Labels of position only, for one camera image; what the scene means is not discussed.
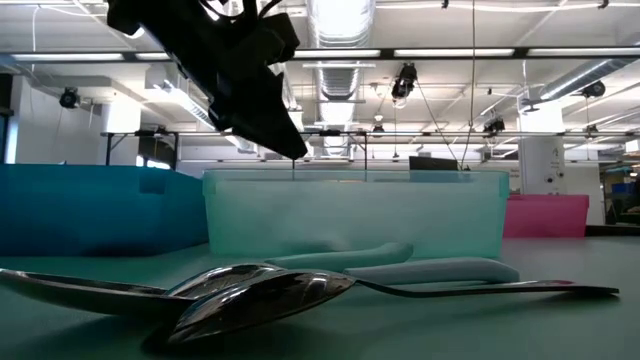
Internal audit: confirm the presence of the blue plastic bin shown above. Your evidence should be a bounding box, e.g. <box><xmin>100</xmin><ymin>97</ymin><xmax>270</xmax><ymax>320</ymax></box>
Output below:
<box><xmin>0</xmin><ymin>163</ymin><xmax>210</xmax><ymax>257</ymax></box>

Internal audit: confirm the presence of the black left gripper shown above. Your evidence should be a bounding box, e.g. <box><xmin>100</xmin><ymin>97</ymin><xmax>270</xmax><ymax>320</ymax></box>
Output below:
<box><xmin>164</xmin><ymin>19</ymin><xmax>309</xmax><ymax>161</ymax></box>

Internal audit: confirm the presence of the teal handled spoon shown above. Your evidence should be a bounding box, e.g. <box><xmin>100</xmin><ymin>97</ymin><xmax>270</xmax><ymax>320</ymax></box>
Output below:
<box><xmin>164</xmin><ymin>243</ymin><xmax>414</xmax><ymax>301</ymax></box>

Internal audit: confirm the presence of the pink plastic bin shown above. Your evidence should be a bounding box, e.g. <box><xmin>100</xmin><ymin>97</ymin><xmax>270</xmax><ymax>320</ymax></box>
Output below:
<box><xmin>502</xmin><ymin>193</ymin><xmax>590</xmax><ymax>239</ymax></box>

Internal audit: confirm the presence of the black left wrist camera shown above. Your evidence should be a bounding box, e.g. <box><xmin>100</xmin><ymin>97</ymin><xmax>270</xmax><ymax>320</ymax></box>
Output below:
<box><xmin>259</xmin><ymin>12</ymin><xmax>301</xmax><ymax>65</ymax></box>

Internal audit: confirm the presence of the long ceiling light strip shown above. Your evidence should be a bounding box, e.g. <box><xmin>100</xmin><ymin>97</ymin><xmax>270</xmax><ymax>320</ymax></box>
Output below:
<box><xmin>0</xmin><ymin>46</ymin><xmax>640</xmax><ymax>62</ymax></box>

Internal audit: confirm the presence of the silver slanted duct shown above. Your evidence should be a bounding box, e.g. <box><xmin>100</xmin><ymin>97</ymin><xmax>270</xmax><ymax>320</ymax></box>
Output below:
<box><xmin>539</xmin><ymin>57</ymin><xmax>636</xmax><ymax>101</ymax></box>

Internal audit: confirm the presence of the light blue handled spoon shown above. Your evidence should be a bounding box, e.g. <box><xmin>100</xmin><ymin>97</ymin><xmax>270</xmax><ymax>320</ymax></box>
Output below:
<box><xmin>0</xmin><ymin>257</ymin><xmax>521</xmax><ymax>317</ymax></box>

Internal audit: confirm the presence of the silver round ventilation duct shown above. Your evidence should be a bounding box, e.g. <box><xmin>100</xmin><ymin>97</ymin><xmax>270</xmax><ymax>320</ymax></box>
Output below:
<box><xmin>305</xmin><ymin>0</ymin><xmax>377</xmax><ymax>157</ymax></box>

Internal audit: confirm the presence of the pile of loose spoons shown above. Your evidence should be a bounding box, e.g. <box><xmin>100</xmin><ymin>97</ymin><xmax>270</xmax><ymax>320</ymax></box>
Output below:
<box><xmin>0</xmin><ymin>234</ymin><xmax>640</xmax><ymax>360</ymax></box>

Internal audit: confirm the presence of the white round column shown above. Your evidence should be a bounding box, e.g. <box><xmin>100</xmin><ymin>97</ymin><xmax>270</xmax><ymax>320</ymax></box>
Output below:
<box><xmin>518</xmin><ymin>107</ymin><xmax>566</xmax><ymax>196</ymax></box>

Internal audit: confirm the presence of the translucent teal plastic bin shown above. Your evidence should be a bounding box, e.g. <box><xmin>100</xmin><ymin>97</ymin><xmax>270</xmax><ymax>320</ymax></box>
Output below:
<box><xmin>202</xmin><ymin>169</ymin><xmax>510</xmax><ymax>260</ymax></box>

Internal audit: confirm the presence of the silver metal spoon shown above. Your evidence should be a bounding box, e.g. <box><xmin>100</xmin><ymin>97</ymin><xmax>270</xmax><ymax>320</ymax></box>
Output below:
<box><xmin>167</xmin><ymin>272</ymin><xmax>620</xmax><ymax>347</ymax></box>

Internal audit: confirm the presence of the dark background monitor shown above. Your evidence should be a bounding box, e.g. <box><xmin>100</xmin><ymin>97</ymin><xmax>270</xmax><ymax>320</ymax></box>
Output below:
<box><xmin>408</xmin><ymin>155</ymin><xmax>459</xmax><ymax>172</ymax></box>

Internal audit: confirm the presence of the background storage shelf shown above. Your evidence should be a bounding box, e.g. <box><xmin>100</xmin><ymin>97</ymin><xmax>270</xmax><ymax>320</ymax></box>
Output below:
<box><xmin>599</xmin><ymin>162</ymin><xmax>640</xmax><ymax>226</ymax></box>

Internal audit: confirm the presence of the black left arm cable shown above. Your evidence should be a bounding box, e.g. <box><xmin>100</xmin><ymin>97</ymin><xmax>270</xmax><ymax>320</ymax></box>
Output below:
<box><xmin>197</xmin><ymin>0</ymin><xmax>284</xmax><ymax>21</ymax></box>

